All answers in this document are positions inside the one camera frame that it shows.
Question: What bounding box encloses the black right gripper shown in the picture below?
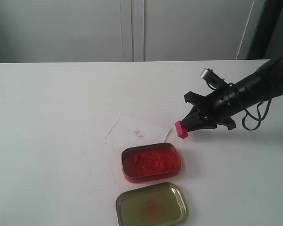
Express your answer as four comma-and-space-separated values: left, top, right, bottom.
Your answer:
181, 88, 242, 132

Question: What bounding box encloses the red stamp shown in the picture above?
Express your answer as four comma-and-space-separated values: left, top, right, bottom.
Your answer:
175, 121, 188, 139

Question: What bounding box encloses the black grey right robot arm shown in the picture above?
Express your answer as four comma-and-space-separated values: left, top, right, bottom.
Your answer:
175, 56, 283, 138

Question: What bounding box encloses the red ink pad tin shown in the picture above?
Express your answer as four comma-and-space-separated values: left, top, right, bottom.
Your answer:
121, 143, 181, 183

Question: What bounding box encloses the white paper sheet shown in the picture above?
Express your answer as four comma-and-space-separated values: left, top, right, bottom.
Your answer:
105, 114, 172, 149

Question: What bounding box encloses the gold tin lid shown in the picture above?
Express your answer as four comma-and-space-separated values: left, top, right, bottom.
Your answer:
116, 182, 187, 226

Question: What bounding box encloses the white cabinet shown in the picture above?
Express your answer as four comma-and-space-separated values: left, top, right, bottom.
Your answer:
0, 0, 264, 63

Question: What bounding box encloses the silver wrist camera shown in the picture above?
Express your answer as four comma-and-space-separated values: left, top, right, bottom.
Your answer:
200, 68, 226, 89

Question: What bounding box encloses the dark vertical post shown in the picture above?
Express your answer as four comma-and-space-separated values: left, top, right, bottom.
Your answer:
246, 0, 283, 60

